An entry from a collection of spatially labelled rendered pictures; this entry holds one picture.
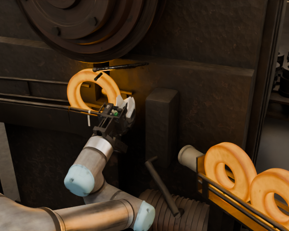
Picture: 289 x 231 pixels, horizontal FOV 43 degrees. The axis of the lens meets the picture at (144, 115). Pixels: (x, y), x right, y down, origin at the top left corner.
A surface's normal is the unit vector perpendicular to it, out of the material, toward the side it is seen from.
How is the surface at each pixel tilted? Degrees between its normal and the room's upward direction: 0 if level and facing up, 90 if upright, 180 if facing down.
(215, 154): 90
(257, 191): 90
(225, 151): 90
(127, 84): 90
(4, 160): 0
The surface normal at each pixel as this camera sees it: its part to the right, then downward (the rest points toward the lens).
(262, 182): -0.84, 0.25
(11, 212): 0.45, -0.76
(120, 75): -0.38, 0.44
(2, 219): 0.41, -0.58
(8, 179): 0.00, -0.88
